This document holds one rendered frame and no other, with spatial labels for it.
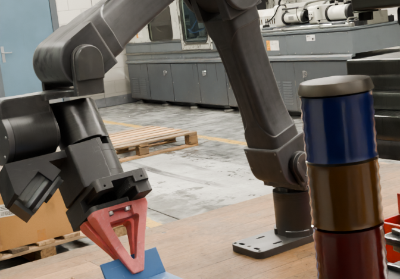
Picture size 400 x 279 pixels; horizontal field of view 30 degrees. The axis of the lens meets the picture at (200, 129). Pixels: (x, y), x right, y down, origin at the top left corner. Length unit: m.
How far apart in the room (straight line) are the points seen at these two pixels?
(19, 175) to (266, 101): 0.38
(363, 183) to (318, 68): 7.61
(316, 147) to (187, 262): 0.70
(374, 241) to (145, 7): 0.57
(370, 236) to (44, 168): 0.48
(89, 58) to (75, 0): 11.25
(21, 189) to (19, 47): 10.95
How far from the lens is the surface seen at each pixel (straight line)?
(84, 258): 1.16
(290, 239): 1.08
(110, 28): 0.86
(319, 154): 0.38
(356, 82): 0.38
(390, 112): 0.63
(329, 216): 0.39
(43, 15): 11.86
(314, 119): 0.38
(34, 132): 0.81
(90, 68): 0.82
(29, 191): 0.80
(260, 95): 1.02
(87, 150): 0.82
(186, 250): 1.12
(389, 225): 0.95
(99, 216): 0.81
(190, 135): 7.34
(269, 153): 1.04
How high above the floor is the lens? 1.24
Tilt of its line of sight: 8 degrees down
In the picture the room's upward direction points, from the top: 7 degrees counter-clockwise
